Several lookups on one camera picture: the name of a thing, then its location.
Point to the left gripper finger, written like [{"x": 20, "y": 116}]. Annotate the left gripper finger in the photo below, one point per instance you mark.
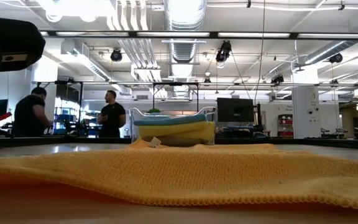
[{"x": 11, "y": 40}]

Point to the blue microfiber towel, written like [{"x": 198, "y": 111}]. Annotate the blue microfiber towel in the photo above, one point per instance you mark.
[{"x": 169, "y": 120}]

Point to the yellow microfiber towel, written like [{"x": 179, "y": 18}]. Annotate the yellow microfiber towel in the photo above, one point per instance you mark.
[{"x": 176, "y": 130}]

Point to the orange microfiber towel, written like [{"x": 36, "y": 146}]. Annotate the orange microfiber towel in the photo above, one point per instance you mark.
[{"x": 179, "y": 174}]

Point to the black ceiling spotlight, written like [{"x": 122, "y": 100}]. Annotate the black ceiling spotlight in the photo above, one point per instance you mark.
[
  {"x": 277, "y": 79},
  {"x": 223, "y": 51},
  {"x": 336, "y": 58},
  {"x": 116, "y": 55}
]

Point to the person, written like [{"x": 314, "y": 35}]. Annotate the person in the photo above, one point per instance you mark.
[
  {"x": 28, "y": 115},
  {"x": 112, "y": 116}
]

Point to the red angled bar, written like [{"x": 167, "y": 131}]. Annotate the red angled bar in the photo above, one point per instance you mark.
[{"x": 0, "y": 118}]

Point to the shelving with blue bins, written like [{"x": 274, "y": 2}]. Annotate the shelving with blue bins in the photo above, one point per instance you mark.
[{"x": 64, "y": 118}]

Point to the white pillar with sign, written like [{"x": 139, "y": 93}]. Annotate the white pillar with sign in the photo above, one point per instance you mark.
[{"x": 304, "y": 105}]

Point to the shelf with red bins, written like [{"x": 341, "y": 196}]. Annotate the shelf with red bins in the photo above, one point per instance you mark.
[{"x": 285, "y": 124}]

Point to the clear plastic bin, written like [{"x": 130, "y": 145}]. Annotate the clear plastic bin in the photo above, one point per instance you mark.
[{"x": 134, "y": 124}]

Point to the small green plant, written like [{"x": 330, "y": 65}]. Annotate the small green plant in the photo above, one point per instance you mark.
[{"x": 153, "y": 110}]

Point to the black aluminium table frame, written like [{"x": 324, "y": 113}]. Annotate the black aluminium table frame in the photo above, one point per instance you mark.
[{"x": 291, "y": 141}]

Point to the silver ventilation duct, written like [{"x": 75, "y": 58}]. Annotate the silver ventilation duct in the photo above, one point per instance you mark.
[{"x": 183, "y": 18}]

